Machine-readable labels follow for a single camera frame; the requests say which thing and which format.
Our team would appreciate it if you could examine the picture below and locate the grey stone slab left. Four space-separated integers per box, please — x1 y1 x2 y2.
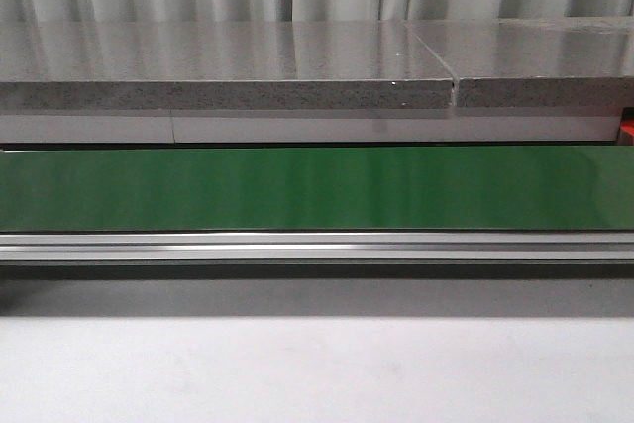
1 22 453 111

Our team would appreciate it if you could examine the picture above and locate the grey stone slab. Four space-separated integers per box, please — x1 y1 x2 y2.
406 17 633 116
1 22 453 111

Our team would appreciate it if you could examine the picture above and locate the green conveyor belt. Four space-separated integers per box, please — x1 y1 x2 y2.
1 146 633 233

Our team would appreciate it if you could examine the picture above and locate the white base panel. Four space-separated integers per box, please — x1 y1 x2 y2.
1 108 622 144

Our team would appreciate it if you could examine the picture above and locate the grey stone slab right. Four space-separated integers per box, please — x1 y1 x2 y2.
406 17 633 116

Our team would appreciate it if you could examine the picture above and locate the red plastic tray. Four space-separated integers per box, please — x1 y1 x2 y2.
617 119 634 146

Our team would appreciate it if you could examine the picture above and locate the aluminium conveyor side rail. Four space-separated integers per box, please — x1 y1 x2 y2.
1 231 633 264

